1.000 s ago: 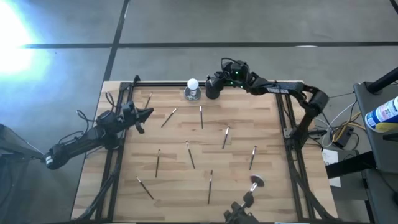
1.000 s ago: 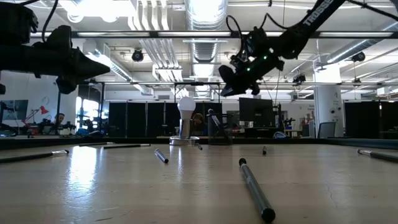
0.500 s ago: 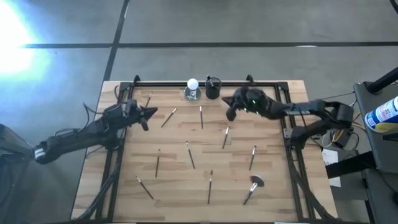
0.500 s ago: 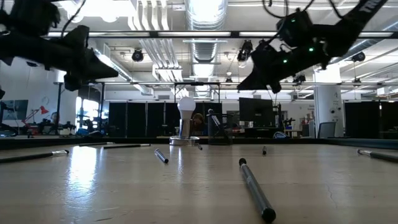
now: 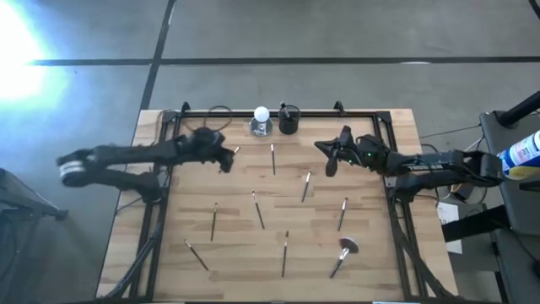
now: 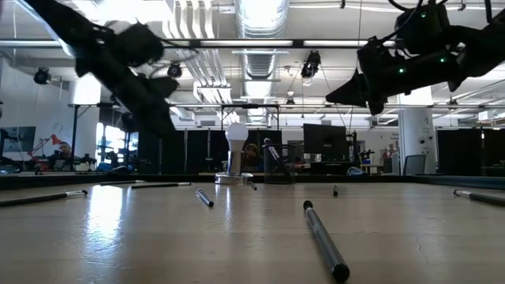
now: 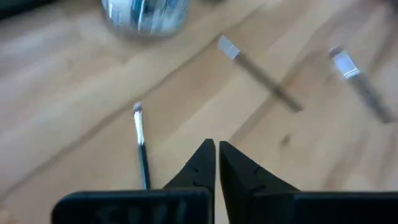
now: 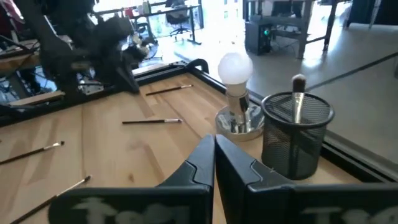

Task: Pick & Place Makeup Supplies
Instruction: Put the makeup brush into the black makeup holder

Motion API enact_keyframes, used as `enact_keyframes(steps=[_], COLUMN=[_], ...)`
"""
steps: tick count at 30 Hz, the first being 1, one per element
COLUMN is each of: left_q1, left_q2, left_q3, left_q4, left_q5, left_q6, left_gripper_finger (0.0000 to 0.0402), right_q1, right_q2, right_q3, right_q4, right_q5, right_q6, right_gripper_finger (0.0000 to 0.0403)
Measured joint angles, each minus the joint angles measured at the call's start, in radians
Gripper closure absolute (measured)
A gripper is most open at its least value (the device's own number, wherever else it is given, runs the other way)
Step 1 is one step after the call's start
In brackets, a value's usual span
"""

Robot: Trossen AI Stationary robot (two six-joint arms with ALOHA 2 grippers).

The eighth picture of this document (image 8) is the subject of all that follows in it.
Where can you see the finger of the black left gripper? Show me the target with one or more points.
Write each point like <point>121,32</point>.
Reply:
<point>127,77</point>

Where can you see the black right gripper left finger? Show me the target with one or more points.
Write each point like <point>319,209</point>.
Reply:
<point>174,205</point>

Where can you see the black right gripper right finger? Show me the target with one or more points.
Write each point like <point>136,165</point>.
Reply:
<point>264,202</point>

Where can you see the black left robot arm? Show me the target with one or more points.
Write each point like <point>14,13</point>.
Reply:
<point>53,46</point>

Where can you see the round floor fan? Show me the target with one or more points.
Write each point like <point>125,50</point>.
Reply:
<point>144,46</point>

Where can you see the black mesh pencil cup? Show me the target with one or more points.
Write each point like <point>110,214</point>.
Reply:
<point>292,149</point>

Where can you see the black office chair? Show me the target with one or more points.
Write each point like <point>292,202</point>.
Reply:
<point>177,18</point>

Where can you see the large powder brush silver ferrule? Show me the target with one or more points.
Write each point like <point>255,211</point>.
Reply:
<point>298,105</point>

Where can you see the pen at right edge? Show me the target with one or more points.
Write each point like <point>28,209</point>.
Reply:
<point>71,188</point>

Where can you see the white bulb lamp chrome base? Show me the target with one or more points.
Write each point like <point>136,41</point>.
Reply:
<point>235,68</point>

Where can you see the black computer tower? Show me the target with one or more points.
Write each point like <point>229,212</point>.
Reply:
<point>256,40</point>

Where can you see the grey metal desk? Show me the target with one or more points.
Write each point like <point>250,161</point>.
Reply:
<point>303,31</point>

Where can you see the black table edge rail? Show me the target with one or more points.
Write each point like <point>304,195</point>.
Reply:
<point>155,75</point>

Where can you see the black frame desk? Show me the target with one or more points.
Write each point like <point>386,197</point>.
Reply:
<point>194,25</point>

